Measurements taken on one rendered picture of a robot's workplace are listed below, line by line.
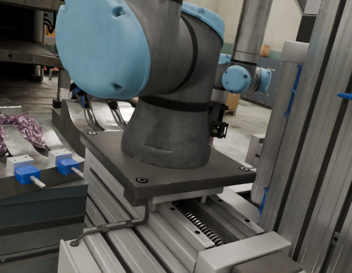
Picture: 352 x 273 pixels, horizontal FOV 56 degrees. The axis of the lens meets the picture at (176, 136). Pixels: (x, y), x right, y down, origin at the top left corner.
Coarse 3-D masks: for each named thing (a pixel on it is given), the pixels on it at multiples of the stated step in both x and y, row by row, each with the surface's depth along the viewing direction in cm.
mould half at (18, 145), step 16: (16, 112) 113; (48, 128) 102; (16, 144) 92; (48, 144) 98; (80, 160) 92; (0, 176) 76; (48, 176) 85; (64, 176) 89; (0, 192) 76; (16, 192) 80
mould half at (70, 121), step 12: (72, 108) 119; (96, 108) 124; (108, 108) 127; (120, 108) 130; (132, 108) 133; (60, 120) 127; (72, 120) 114; (84, 120) 117; (108, 120) 122; (60, 132) 127; (72, 132) 114; (72, 144) 115; (84, 156) 104
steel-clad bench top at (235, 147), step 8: (40, 120) 138; (48, 120) 140; (56, 128) 132; (232, 136) 166; (240, 136) 169; (64, 144) 117; (216, 144) 149; (224, 144) 151; (232, 144) 153; (240, 144) 156; (248, 144) 158; (224, 152) 140; (232, 152) 142; (240, 152) 144; (240, 160) 133; (64, 184) 89; (72, 184) 90; (80, 184) 91
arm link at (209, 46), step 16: (192, 16) 45; (208, 16) 46; (192, 32) 43; (208, 32) 46; (208, 48) 47; (192, 64) 44; (208, 64) 48; (192, 80) 47; (208, 80) 50; (160, 96) 49; (176, 96) 48; (192, 96) 49; (208, 96) 51
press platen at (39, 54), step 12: (0, 36) 204; (0, 48) 149; (12, 48) 157; (24, 48) 165; (36, 48) 175; (0, 60) 148; (12, 60) 151; (24, 60) 153; (36, 60) 155; (48, 60) 155; (60, 60) 154
